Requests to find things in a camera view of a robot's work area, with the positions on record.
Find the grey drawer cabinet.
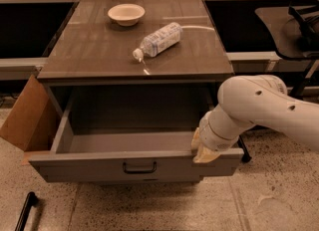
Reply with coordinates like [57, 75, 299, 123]
[37, 0, 235, 186]

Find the clear plastic water bottle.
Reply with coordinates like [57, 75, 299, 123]
[133, 22, 182, 62]

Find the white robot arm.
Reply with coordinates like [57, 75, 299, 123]
[191, 75, 319, 163]

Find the brown cardboard box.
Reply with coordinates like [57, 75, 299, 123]
[0, 76, 60, 165]

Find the black table leg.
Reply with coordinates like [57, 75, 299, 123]
[237, 137, 251, 163]

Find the black chair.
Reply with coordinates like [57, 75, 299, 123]
[255, 0, 319, 98]

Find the white bowl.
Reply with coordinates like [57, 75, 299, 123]
[108, 4, 146, 27]

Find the grey top drawer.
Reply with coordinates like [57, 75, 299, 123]
[30, 85, 243, 184]

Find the black bar on floor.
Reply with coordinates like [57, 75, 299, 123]
[15, 191, 38, 231]

